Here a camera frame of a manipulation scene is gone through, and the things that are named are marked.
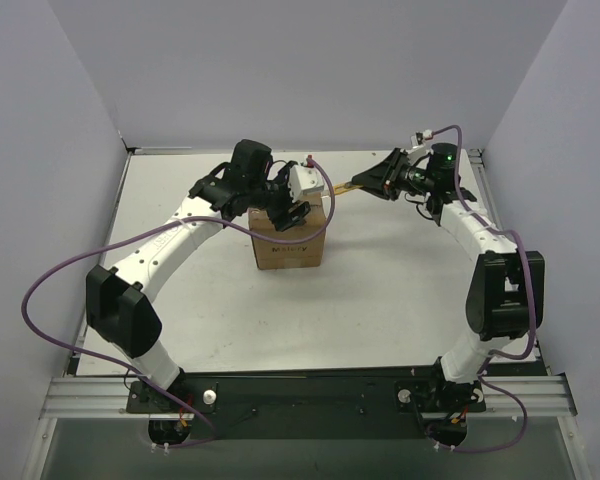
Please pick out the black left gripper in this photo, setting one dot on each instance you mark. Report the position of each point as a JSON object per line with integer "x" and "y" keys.
{"x": 284, "y": 201}

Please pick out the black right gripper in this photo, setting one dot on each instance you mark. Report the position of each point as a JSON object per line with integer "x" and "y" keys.
{"x": 391, "y": 172}

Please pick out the yellow utility knife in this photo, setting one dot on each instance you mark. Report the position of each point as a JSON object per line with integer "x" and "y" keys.
{"x": 344, "y": 188}

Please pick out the brown cardboard express box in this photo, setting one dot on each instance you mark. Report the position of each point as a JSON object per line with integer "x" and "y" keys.
{"x": 273, "y": 256}

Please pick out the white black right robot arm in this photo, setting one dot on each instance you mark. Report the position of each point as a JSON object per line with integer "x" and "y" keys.
{"x": 434, "y": 182}

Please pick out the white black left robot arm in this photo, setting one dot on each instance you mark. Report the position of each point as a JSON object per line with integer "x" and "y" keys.
{"x": 120, "y": 299}

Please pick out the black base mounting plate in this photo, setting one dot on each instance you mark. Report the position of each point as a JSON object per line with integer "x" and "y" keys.
{"x": 315, "y": 424}

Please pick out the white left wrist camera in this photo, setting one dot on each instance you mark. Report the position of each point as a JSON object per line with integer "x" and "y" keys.
{"x": 304, "y": 179}

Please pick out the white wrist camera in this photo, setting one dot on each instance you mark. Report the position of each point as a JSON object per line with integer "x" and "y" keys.
{"x": 420, "y": 140}
{"x": 304, "y": 179}

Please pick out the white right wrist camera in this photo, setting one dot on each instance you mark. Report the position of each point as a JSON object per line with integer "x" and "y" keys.
{"x": 420, "y": 140}

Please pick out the aluminium table edge rail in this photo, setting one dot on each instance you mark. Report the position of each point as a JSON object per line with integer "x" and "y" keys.
{"x": 500, "y": 225}

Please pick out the aluminium front frame rail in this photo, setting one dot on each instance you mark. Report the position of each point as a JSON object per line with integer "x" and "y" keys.
{"x": 110, "y": 397}

